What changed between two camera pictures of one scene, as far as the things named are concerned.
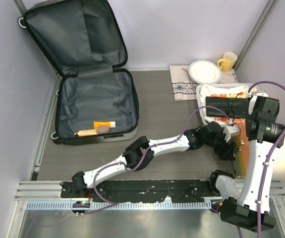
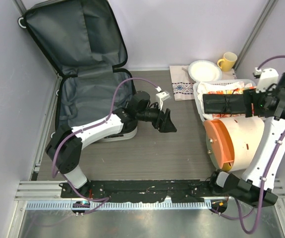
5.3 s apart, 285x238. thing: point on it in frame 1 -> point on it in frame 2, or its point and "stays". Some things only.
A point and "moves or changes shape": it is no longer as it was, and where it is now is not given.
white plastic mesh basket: [256, 86] moves or changes shape
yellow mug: [228, 61] stays
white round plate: [205, 72] stays
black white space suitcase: [83, 43] stays
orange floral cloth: [236, 120] -> [238, 91]
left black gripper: [225, 152] -> [163, 122]
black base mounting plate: [145, 191] stays
